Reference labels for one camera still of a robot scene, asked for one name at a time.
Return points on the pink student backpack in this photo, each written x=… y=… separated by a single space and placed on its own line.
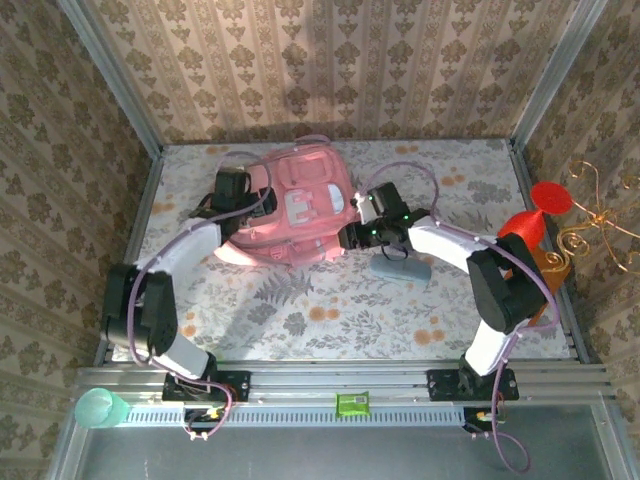
x=300 y=220

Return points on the grey pencil case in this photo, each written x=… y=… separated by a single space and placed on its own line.
x=400 y=270

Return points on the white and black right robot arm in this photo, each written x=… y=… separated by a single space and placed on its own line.
x=440 y=242

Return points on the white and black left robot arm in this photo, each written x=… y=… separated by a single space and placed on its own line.
x=180 y=250

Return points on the red hourglass-shaped ornament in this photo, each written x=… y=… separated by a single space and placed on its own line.
x=550 y=197

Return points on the green wipes packet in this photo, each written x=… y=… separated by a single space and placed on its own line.
x=352 y=404

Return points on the orange wooden block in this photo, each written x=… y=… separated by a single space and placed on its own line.
x=555 y=280

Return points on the small black control board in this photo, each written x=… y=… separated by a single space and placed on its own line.
x=202 y=417
x=475 y=417

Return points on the translucent green plastic cup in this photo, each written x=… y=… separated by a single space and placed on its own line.
x=100 y=407

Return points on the aluminium table edge rail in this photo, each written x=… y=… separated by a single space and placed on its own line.
x=142 y=215
x=524 y=170

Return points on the aluminium mounting rail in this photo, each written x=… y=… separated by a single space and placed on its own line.
x=325 y=382

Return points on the aluminium frame post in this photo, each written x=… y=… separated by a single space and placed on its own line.
x=555 y=75
x=112 y=75

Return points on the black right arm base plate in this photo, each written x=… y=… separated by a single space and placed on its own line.
x=442 y=385

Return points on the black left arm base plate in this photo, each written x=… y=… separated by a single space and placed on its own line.
x=235 y=385

